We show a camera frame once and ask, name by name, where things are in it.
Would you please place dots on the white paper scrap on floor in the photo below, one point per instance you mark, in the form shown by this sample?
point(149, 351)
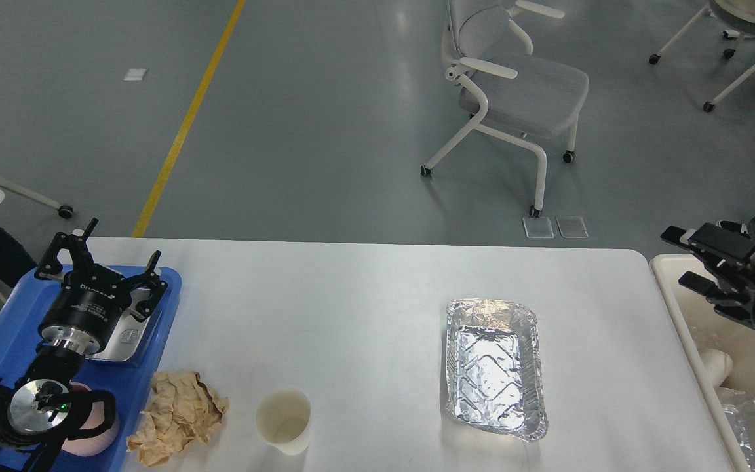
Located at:
point(133, 75)

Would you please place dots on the grey white office chair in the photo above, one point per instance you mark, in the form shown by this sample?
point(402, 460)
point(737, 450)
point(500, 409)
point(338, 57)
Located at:
point(508, 91)

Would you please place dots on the blue plastic tray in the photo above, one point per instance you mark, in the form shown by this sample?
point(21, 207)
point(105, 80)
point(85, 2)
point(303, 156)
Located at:
point(127, 380)

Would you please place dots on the right floor outlet plate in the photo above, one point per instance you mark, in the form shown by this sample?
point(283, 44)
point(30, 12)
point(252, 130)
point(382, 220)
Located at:
point(572, 227)

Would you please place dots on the small stainless steel tray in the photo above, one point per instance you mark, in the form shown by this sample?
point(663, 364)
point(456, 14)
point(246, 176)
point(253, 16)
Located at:
point(129, 339)

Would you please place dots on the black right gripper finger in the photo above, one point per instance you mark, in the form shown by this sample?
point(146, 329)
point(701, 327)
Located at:
point(712, 245)
point(703, 286)

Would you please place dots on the floor outlet plate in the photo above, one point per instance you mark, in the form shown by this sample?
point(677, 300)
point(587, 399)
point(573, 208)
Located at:
point(572, 227)
point(538, 227)

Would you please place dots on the left floor outlet plate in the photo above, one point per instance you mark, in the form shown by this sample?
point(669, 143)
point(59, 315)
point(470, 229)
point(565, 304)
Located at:
point(538, 227)

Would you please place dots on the white cup in bin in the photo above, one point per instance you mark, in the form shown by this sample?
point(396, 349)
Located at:
point(718, 365)

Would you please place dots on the pink ribbed mug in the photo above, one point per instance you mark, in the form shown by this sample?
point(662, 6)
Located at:
point(97, 444)

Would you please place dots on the aluminium foil tray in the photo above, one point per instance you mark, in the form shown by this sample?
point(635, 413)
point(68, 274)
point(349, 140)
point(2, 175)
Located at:
point(493, 368)

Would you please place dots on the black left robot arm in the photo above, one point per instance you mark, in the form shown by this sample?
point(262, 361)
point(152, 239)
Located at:
point(46, 406)

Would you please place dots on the crumpled brown paper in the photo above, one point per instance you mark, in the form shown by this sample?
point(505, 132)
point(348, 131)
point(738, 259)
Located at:
point(180, 410)

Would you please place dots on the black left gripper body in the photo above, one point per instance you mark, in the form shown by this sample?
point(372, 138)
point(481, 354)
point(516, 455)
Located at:
point(86, 310)

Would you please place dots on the cream paper cup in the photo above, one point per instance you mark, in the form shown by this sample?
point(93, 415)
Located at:
point(284, 419)

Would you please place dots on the cream plastic bin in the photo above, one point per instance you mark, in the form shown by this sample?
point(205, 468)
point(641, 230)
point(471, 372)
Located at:
point(698, 327)

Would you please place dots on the foil tray in bin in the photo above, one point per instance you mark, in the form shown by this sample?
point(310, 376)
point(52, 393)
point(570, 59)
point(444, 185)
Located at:
point(739, 408)

